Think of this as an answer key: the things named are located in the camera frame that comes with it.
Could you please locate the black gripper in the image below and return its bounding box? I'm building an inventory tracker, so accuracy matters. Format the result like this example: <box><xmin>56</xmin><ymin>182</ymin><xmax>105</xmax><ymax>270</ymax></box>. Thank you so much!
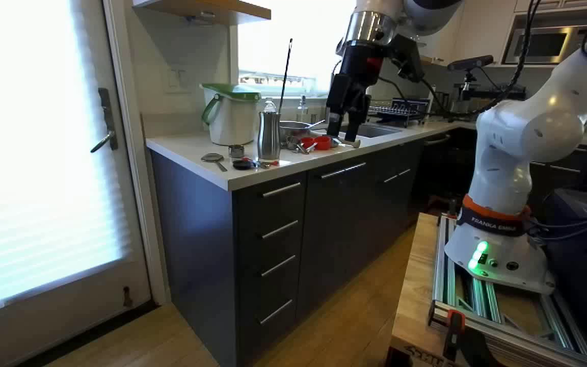
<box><xmin>325</xmin><ymin>38</ymin><xmax>391</xmax><ymax>147</ymax></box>

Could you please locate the metallic dishpan bowl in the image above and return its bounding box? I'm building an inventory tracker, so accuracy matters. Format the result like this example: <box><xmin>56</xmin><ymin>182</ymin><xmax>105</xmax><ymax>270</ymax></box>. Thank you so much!
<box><xmin>280</xmin><ymin>118</ymin><xmax>314</xmax><ymax>139</ymax></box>

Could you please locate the large red measuring cup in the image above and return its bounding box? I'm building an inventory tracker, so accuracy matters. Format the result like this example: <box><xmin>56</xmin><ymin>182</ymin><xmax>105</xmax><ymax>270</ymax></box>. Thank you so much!
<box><xmin>297</xmin><ymin>133</ymin><xmax>337</xmax><ymax>153</ymax></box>

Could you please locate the clear plastic water bottle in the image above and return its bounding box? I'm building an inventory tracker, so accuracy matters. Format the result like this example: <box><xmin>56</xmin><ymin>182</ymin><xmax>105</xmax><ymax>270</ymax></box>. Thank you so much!
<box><xmin>294</xmin><ymin>93</ymin><xmax>310</xmax><ymax>127</ymax></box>

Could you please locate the black dish rack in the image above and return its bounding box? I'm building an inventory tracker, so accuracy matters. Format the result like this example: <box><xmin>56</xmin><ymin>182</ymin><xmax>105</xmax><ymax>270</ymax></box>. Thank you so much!
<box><xmin>367</xmin><ymin>96</ymin><xmax>433</xmax><ymax>127</ymax></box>

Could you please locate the steel thermos bottle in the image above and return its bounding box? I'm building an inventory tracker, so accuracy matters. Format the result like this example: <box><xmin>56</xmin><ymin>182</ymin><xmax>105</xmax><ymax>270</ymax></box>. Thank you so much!
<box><xmin>255</xmin><ymin>97</ymin><xmax>284</xmax><ymax>167</ymax></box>

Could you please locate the thin metal rod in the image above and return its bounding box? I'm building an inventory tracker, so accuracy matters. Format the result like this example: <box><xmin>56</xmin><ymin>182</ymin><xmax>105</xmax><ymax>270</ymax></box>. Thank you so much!
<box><xmin>278</xmin><ymin>37</ymin><xmax>295</xmax><ymax>118</ymax></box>

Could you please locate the kitchen window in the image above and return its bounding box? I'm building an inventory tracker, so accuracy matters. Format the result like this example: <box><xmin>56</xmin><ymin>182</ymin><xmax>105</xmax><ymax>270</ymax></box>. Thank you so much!
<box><xmin>237</xmin><ymin>0</ymin><xmax>362</xmax><ymax>97</ymax></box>

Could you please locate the small black and red tool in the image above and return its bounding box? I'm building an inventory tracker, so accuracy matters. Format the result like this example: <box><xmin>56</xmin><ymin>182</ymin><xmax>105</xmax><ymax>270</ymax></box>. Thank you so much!
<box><xmin>230</xmin><ymin>154</ymin><xmax>258</xmax><ymax>173</ymax></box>

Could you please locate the small metal tea strainer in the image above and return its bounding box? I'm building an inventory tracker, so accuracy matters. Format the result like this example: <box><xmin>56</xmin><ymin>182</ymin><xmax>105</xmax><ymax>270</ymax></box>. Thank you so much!
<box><xmin>200</xmin><ymin>151</ymin><xmax>230</xmax><ymax>173</ymax></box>

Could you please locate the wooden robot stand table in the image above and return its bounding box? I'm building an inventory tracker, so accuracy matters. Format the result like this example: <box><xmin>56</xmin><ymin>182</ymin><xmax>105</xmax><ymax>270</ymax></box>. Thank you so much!
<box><xmin>388</xmin><ymin>210</ymin><xmax>587</xmax><ymax>367</ymax></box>

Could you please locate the dark kitchen base cabinet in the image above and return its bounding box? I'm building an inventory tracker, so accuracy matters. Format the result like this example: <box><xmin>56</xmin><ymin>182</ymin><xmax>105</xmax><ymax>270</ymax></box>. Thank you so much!
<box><xmin>148</xmin><ymin>131</ymin><xmax>460</xmax><ymax>367</ymax></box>

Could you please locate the built-in microwave oven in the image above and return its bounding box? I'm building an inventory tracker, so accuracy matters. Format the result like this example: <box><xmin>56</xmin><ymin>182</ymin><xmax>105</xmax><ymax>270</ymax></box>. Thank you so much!
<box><xmin>501</xmin><ymin>8</ymin><xmax>587</xmax><ymax>68</ymax></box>

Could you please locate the red and black clamp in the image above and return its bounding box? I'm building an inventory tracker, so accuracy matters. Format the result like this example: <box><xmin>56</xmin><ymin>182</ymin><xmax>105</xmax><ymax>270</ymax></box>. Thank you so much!
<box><xmin>441</xmin><ymin>308</ymin><xmax>507</xmax><ymax>367</ymax></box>

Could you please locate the white glass door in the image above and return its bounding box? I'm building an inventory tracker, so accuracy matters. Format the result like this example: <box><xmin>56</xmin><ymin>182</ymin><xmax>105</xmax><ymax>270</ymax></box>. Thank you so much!
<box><xmin>0</xmin><ymin>0</ymin><xmax>155</xmax><ymax>367</ymax></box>

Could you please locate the steel cabinet door handle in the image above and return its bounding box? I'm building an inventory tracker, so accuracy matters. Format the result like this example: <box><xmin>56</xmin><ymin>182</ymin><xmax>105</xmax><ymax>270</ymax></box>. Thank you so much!
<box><xmin>319</xmin><ymin>159</ymin><xmax>370</xmax><ymax>182</ymax></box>
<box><xmin>381</xmin><ymin>166</ymin><xmax>416</xmax><ymax>185</ymax></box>

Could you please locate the steel drawer handle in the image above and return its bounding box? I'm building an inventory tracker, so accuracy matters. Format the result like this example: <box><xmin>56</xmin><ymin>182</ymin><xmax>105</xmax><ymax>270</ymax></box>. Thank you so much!
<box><xmin>260</xmin><ymin>218</ymin><xmax>301</xmax><ymax>243</ymax></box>
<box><xmin>258</xmin><ymin>298</ymin><xmax>295</xmax><ymax>329</ymax></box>
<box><xmin>260</xmin><ymin>253</ymin><xmax>299</xmax><ymax>279</ymax></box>
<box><xmin>260</xmin><ymin>179</ymin><xmax>304</xmax><ymax>200</ymax></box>

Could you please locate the black camera on tripod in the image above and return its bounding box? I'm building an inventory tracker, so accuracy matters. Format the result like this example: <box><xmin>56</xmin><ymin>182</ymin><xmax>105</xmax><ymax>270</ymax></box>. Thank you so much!
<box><xmin>445</xmin><ymin>52</ymin><xmax>498</xmax><ymax>117</ymax></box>

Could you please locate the wooden wall shelf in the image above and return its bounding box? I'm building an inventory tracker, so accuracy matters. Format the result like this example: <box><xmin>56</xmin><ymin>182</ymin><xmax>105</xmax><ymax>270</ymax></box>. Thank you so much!
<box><xmin>131</xmin><ymin>0</ymin><xmax>273</xmax><ymax>24</ymax></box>

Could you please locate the aluminium profile mount frame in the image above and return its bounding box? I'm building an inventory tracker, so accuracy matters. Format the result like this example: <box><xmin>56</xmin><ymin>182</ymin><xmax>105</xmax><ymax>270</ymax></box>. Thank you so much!
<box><xmin>426</xmin><ymin>211</ymin><xmax>587</xmax><ymax>362</ymax></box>

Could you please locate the dark metal door handle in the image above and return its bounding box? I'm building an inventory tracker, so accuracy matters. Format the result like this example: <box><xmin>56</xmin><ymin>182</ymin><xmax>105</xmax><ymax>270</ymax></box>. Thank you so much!
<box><xmin>91</xmin><ymin>86</ymin><xmax>121</xmax><ymax>154</ymax></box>

